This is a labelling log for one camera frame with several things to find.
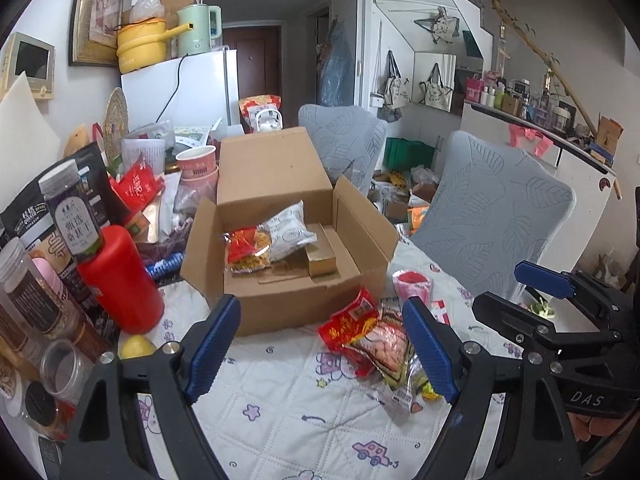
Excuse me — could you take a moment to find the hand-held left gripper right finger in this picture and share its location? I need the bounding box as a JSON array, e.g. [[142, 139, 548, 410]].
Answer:
[[401, 296, 583, 480]]

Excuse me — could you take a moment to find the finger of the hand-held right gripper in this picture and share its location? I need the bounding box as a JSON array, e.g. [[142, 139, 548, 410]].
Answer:
[[514, 261, 631, 321], [472, 292, 571, 356]]

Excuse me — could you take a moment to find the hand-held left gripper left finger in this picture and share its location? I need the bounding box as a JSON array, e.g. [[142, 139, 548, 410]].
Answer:
[[59, 294, 242, 480]]

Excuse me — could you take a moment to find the clear silver snack packet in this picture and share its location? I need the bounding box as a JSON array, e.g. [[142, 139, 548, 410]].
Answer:
[[370, 360, 446, 423]]

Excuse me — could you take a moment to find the pink jelly cup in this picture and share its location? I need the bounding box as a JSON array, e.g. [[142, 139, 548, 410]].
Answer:
[[391, 269, 433, 306]]

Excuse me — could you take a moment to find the brown cardboard box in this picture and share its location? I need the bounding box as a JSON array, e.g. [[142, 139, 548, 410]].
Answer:
[[180, 126, 401, 338]]

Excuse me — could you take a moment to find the red yellow-print snack packet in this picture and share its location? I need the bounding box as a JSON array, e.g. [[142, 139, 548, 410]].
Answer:
[[318, 287, 378, 356]]

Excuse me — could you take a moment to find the clear waffle packet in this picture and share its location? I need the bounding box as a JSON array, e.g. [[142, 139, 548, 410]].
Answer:
[[225, 227, 273, 273]]

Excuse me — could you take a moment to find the small gold box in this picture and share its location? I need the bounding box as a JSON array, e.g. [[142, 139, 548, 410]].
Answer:
[[304, 223, 346, 278]]

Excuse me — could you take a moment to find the white bread-print snack packet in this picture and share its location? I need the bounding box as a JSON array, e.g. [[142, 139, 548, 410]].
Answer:
[[262, 200, 318, 261]]

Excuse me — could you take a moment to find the person's right hand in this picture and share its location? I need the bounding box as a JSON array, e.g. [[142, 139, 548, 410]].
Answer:
[[570, 412, 631, 466]]

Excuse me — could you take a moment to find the red white label packet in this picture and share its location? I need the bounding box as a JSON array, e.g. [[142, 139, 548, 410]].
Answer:
[[427, 300, 451, 326]]

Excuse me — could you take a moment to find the white cabinet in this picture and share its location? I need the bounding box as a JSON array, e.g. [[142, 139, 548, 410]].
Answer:
[[460, 100, 618, 286]]

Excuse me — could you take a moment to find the yellow lemon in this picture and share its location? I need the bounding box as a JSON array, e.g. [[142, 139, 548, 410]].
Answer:
[[120, 334, 158, 361]]

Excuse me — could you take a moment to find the grey covered chair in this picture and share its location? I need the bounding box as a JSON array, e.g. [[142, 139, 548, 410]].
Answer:
[[298, 104, 388, 196], [407, 130, 577, 306]]

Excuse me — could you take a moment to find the white quilted printed tablecloth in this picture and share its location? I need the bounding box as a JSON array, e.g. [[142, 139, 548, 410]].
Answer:
[[115, 237, 506, 480]]

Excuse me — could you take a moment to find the blue comb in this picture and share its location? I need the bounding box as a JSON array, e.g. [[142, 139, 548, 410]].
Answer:
[[147, 252, 187, 276]]

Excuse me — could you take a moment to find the red plastic canister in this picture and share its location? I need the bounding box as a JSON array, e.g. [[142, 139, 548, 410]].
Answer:
[[77, 225, 166, 335]]

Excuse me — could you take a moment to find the pink ribbon bow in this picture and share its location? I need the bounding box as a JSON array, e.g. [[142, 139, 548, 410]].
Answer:
[[507, 122, 555, 158]]

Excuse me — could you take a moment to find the empty clear plastic jar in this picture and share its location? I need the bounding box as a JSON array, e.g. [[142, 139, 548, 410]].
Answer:
[[40, 338, 96, 406]]

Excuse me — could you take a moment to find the small open cardboard carton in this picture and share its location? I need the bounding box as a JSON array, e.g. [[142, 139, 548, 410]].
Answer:
[[595, 116, 625, 161]]

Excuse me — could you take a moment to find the row of cosmetic bottles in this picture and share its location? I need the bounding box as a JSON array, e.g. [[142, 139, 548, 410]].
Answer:
[[465, 72, 596, 138]]

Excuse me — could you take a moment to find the black lid jar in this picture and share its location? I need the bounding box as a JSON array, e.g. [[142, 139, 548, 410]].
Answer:
[[22, 380, 63, 428]]

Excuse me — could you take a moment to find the pink bottle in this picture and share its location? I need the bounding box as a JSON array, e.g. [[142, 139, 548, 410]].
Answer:
[[30, 257, 68, 311]]

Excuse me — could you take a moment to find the red foil packet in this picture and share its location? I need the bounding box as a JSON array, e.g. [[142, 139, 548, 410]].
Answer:
[[110, 157, 166, 206]]

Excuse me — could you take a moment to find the green crate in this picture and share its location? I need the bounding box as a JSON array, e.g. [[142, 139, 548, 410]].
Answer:
[[384, 137, 436, 168]]

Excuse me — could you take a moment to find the clear jar brown label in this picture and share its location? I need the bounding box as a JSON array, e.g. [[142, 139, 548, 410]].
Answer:
[[0, 237, 68, 361]]

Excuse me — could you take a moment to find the clear jar dark label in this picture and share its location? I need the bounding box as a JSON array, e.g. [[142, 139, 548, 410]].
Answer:
[[39, 158, 107, 263]]

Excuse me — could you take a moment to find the bamboo pole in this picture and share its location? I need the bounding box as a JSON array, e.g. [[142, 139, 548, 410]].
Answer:
[[475, 0, 623, 200]]

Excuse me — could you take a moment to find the white printed tote bag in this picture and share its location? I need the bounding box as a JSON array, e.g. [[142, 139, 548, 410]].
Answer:
[[382, 50, 412, 111]]

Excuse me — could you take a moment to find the large red snack bag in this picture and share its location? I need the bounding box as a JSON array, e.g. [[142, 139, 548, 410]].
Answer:
[[239, 94, 282, 133]]

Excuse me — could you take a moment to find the round woven fan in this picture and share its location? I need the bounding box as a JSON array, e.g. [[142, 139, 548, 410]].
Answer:
[[103, 87, 132, 161]]

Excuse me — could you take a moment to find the white fridge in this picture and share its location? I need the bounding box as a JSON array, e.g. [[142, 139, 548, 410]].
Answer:
[[120, 49, 240, 136]]

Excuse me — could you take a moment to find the white foam board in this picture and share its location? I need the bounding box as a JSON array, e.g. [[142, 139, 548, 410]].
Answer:
[[0, 72, 63, 171]]

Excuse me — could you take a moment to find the blue plastic bag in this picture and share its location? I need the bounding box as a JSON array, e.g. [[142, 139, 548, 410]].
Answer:
[[320, 20, 358, 106]]

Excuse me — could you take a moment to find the brown door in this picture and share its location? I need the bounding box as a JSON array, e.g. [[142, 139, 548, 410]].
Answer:
[[222, 25, 281, 98]]

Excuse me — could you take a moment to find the yellow cooking pot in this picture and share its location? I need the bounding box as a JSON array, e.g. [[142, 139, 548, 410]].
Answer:
[[116, 17, 191, 73]]

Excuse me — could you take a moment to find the light green electric kettle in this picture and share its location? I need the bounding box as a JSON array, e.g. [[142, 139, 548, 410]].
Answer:
[[176, 4, 222, 56]]

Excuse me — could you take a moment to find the plain cardboard storage box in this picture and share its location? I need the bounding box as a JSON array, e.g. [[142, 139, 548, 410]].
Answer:
[[160, 0, 198, 18]]

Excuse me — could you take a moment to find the white plastic bag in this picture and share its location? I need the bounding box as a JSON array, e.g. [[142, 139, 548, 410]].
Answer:
[[129, 0, 165, 23]]

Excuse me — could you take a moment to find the gold framed picture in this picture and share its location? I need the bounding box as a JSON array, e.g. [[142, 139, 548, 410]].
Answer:
[[68, 0, 127, 67]]

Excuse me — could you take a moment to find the black power cable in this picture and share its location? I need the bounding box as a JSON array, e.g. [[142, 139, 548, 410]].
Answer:
[[155, 55, 186, 123]]

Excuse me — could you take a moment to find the beige wall intercom panel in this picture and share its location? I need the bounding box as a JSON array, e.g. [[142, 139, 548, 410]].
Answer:
[[0, 31, 56, 101]]

